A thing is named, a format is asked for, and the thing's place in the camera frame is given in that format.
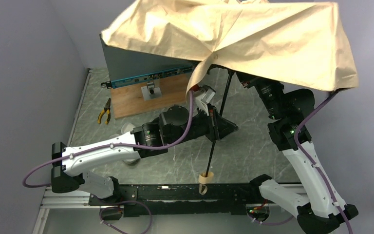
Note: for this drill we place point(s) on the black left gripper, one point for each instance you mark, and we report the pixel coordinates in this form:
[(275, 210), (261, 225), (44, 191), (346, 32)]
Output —
[(214, 124)]

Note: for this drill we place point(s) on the beige umbrella case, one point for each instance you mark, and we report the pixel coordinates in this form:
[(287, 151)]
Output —
[(125, 153)]

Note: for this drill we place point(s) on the beige umbrella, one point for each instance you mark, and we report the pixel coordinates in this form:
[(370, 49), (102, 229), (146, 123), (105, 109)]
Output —
[(301, 43)]

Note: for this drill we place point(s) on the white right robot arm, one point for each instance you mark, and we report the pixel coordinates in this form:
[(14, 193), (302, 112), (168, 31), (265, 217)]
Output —
[(322, 210)]

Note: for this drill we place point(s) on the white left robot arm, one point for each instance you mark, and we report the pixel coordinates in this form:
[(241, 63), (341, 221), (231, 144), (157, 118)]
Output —
[(172, 127)]

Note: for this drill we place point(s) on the wooden base board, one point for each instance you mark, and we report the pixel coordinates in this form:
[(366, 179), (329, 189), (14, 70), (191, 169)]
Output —
[(129, 100)]

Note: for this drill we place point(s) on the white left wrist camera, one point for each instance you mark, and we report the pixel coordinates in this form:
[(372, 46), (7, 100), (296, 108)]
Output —
[(203, 96)]

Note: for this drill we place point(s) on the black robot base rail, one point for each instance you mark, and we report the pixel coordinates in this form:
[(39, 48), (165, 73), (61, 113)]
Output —
[(182, 199)]

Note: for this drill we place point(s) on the grey metal stand bracket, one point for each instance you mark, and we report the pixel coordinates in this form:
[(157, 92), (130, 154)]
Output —
[(151, 91)]

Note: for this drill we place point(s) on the grey network switch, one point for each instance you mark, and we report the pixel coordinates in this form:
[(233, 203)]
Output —
[(126, 67)]

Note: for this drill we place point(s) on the yellow handled pliers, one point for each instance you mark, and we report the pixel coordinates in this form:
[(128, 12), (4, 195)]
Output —
[(106, 110)]

